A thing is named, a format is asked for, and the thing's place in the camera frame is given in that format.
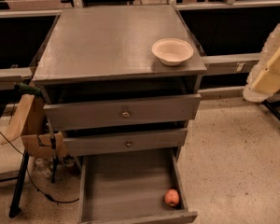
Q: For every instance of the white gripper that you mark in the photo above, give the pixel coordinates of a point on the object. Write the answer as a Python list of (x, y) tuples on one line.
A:
[(272, 68)]

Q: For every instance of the red apple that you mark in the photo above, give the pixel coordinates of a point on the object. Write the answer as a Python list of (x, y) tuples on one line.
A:
[(171, 197)]

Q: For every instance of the grey top drawer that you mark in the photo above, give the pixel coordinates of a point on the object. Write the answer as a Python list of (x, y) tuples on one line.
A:
[(121, 112)]

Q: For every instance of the grey wooden drawer cabinet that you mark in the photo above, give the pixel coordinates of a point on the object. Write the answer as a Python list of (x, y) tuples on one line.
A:
[(104, 53)]

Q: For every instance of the grey open bottom drawer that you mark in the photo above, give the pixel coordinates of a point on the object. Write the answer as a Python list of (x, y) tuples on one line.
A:
[(129, 188)]

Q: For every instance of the grey middle drawer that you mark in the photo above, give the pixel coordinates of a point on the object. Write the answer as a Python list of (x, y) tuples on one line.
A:
[(125, 142)]

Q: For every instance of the black floor stand right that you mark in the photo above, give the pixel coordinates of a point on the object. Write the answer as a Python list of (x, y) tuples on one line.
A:
[(273, 107)]

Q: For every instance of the white paper bowl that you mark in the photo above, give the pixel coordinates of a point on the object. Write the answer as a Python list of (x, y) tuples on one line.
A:
[(172, 51)]

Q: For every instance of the brown cardboard piece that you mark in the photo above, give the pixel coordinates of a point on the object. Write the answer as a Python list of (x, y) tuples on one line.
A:
[(27, 124)]

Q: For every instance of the clear plastic bottle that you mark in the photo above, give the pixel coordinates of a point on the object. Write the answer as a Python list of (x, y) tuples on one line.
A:
[(42, 166)]

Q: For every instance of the black tripod stand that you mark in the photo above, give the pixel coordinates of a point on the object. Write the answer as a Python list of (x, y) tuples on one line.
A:
[(15, 204)]

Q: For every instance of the grey rail right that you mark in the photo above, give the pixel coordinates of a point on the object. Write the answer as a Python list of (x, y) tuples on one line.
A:
[(230, 64)]

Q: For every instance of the grey rail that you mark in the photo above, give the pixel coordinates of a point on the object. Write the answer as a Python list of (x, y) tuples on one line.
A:
[(8, 77), (230, 64)]

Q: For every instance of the green handled tool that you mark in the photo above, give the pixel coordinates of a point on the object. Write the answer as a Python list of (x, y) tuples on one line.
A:
[(27, 89)]

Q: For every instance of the grey rail left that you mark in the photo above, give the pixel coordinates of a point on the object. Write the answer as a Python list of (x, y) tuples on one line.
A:
[(8, 77)]

